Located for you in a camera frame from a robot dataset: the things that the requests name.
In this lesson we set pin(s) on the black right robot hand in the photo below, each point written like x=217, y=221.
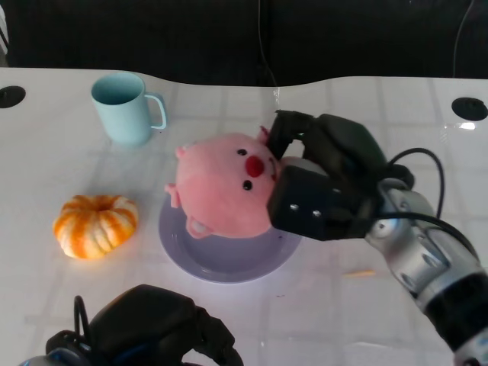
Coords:
x=328, y=179

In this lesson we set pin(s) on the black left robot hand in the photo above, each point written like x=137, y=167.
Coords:
x=160, y=328

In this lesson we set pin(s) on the small yellow stick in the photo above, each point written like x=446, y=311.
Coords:
x=358, y=273

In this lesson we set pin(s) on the pink plush doll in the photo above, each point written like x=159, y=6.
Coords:
x=225, y=183

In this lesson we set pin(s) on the light blue plastic mug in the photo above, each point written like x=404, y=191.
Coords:
x=124, y=110

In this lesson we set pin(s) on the lavender plastic plate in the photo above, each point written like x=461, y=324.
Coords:
x=228, y=255

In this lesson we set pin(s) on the black table grommet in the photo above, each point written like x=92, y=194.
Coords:
x=10, y=97
x=469, y=108

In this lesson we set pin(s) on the orange white striped pumpkin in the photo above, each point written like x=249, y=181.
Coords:
x=95, y=225

